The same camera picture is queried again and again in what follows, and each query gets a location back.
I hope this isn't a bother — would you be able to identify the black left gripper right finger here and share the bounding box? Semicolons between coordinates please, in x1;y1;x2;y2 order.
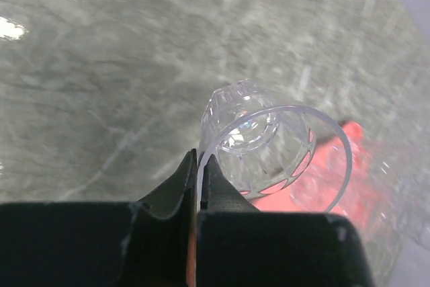
196;157;373;286

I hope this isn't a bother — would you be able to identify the clear faceted glass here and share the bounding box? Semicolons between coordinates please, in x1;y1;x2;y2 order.
197;80;353;212
288;149;426;239

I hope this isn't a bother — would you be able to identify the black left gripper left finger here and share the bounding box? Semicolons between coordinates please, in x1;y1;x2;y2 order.
1;150;197;286

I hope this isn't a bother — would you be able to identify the pink plastic tray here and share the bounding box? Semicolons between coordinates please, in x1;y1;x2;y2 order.
250;121;430;244

